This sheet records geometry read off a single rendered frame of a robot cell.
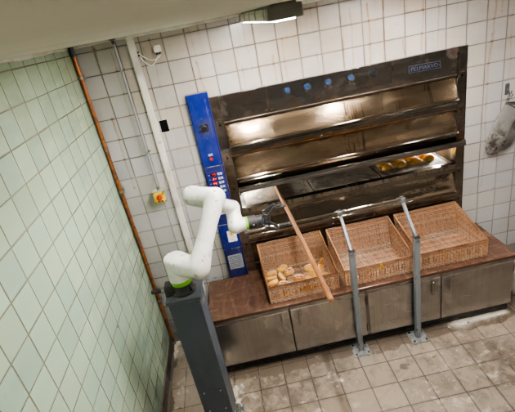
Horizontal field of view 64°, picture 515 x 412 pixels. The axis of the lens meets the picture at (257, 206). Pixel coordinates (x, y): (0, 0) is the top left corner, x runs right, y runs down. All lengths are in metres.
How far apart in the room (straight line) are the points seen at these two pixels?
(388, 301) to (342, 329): 0.42
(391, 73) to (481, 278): 1.74
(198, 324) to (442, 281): 1.94
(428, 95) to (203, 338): 2.40
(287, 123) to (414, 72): 1.01
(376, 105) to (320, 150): 0.54
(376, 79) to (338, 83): 0.29
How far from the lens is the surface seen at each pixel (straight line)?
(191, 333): 2.60
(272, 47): 3.05
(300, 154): 3.24
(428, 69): 3.46
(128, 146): 3.19
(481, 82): 3.68
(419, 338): 3.72
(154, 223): 3.39
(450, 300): 3.69
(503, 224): 4.30
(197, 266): 2.25
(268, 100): 3.11
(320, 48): 3.12
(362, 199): 3.54
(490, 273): 3.72
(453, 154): 3.78
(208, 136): 3.08
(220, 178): 3.18
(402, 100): 3.40
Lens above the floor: 2.58
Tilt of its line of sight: 25 degrees down
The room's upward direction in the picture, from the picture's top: 11 degrees counter-clockwise
